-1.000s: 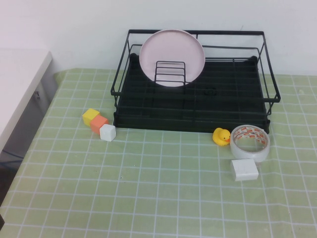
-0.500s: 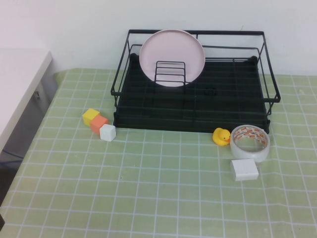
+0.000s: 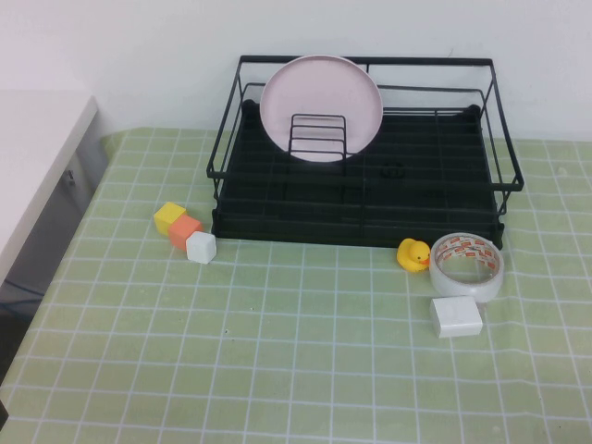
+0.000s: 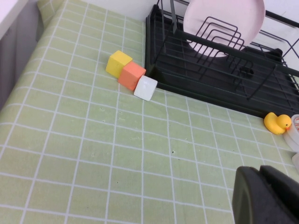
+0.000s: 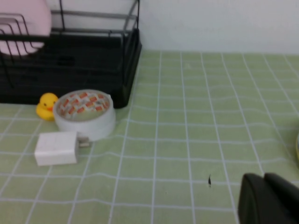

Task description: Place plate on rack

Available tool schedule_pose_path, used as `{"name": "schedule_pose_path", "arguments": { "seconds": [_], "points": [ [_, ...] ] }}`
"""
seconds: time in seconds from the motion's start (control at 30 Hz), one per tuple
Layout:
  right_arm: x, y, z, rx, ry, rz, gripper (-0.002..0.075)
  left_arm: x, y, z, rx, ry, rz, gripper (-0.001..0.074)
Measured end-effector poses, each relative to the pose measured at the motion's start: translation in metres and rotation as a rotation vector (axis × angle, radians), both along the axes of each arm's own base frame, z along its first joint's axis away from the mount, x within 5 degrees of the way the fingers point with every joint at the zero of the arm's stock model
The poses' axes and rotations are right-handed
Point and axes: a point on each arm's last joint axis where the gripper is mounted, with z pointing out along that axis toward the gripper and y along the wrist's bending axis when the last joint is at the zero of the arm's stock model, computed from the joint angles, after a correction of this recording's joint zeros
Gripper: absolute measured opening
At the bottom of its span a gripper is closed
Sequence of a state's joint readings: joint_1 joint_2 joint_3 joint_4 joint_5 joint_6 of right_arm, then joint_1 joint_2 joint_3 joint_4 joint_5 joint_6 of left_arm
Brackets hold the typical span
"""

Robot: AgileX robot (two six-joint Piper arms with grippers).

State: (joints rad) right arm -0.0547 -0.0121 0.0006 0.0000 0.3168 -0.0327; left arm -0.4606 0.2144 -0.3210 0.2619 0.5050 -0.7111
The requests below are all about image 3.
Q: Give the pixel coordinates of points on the green checkered tablecloth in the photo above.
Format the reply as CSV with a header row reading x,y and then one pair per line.
x,y
296,370

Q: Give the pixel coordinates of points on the yellow rubber duck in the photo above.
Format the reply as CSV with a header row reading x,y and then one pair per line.
x,y
410,254

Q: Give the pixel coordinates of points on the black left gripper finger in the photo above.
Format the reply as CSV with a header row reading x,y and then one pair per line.
x,y
3,410

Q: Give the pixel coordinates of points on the white power adapter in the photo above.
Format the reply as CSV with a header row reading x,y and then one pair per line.
x,y
456,318

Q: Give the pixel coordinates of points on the orange cube block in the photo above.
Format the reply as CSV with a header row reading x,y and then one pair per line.
x,y
184,229

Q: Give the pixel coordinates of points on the white tape roll red print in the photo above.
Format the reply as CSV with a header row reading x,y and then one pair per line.
x,y
492,290
440,277

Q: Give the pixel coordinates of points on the white cube block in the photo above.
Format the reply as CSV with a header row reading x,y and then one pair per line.
x,y
201,247

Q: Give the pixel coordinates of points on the white side table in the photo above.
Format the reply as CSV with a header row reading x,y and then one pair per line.
x,y
37,162

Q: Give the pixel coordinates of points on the yellow cube block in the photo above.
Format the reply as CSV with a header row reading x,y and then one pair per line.
x,y
168,215

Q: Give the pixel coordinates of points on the pink round plate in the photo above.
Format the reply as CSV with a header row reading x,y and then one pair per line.
x,y
319,92

